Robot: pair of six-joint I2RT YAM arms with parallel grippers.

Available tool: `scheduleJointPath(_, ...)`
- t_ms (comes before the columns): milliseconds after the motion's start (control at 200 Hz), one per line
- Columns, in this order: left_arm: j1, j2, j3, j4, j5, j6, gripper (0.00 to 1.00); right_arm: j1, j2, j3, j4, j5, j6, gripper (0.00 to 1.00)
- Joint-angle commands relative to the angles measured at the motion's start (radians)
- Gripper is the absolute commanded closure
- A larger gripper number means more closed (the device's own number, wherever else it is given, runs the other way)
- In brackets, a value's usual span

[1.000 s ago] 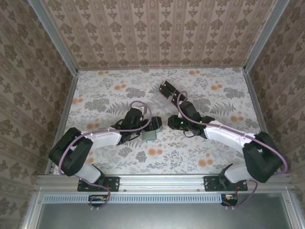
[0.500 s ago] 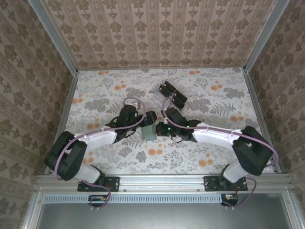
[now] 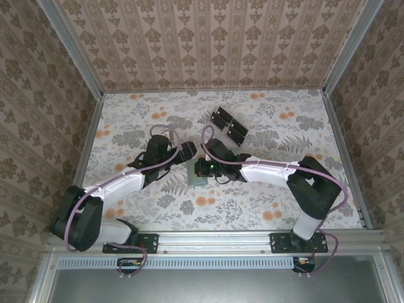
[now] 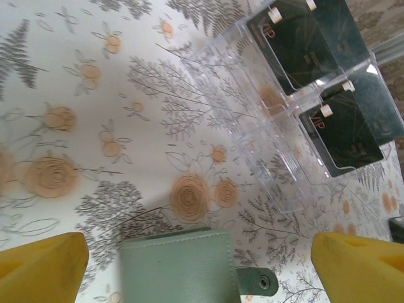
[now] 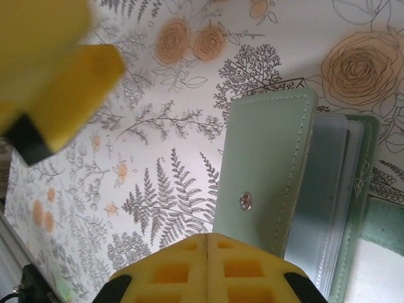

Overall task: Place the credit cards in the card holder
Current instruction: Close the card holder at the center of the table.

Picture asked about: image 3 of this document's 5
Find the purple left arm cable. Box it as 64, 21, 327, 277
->
62, 124, 184, 280

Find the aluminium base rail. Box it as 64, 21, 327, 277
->
46, 229, 388, 254

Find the aluminium frame post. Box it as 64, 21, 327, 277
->
322, 0, 384, 95
37, 0, 105, 98

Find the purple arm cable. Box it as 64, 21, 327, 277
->
62, 124, 184, 280
201, 125, 350, 279

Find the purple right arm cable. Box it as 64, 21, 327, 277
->
201, 125, 350, 279

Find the grey rectangular block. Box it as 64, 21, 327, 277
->
185, 157, 210, 187

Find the black credit card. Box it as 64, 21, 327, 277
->
213, 106, 233, 120
224, 131, 246, 146
210, 112, 230, 128
225, 124, 247, 138
227, 118, 249, 131

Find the white slotted cable duct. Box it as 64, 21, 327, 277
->
58, 256, 316, 270

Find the grey metal panel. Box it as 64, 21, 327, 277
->
47, 268, 391, 303

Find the aluminium side rail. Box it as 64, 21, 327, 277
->
321, 90, 373, 230
75, 93, 107, 190

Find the small black controller board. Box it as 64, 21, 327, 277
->
292, 256, 317, 274
116, 257, 143, 275

